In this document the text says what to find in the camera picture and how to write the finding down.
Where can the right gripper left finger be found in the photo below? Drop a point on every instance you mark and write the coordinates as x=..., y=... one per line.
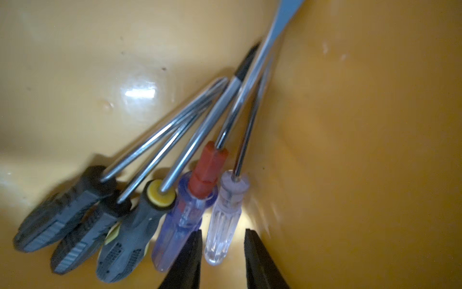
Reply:
x=185, y=272

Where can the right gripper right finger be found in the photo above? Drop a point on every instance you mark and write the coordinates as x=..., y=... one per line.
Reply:
x=261, y=271

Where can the yellow plastic storage box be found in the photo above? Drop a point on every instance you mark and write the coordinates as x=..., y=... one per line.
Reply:
x=355, y=161

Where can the small clear handle screwdriver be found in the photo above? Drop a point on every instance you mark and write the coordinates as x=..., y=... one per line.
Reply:
x=233, y=187

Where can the black yellow handle screwdriver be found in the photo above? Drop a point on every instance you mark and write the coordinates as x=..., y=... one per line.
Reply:
x=127, y=244

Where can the purple red handle screwdriver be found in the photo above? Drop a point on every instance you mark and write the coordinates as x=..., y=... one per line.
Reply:
x=196, y=186

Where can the black ribbed handle screwdriver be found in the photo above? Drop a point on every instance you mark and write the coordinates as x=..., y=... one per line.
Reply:
x=59, y=214

